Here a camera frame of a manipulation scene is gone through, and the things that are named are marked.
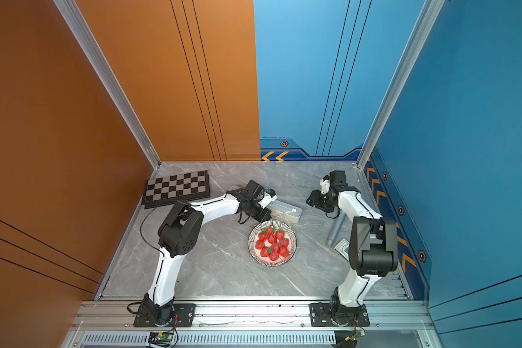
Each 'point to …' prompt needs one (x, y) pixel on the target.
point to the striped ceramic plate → (255, 253)
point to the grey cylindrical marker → (336, 229)
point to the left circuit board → (161, 338)
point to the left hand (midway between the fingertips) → (272, 214)
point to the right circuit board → (347, 338)
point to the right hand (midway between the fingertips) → (312, 201)
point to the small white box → (341, 247)
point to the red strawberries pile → (272, 243)
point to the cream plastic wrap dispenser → (285, 211)
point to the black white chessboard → (167, 191)
